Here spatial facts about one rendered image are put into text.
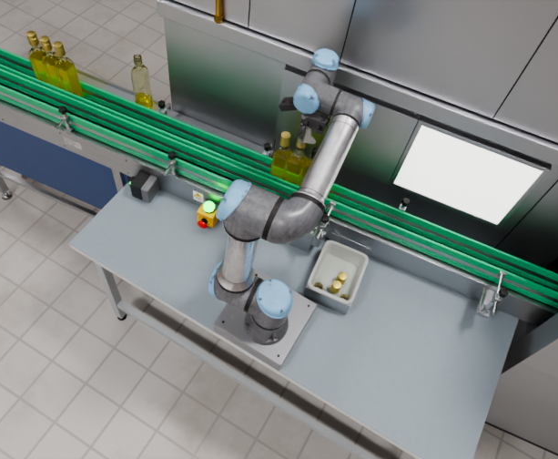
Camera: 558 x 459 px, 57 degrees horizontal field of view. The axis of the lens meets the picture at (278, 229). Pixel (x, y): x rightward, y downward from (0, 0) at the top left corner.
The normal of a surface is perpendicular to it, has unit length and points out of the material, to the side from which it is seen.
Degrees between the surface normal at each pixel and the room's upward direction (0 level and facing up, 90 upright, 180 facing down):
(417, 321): 0
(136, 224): 0
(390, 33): 90
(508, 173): 90
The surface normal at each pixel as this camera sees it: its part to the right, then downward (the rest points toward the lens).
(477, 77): -0.40, 0.76
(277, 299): 0.27, -0.49
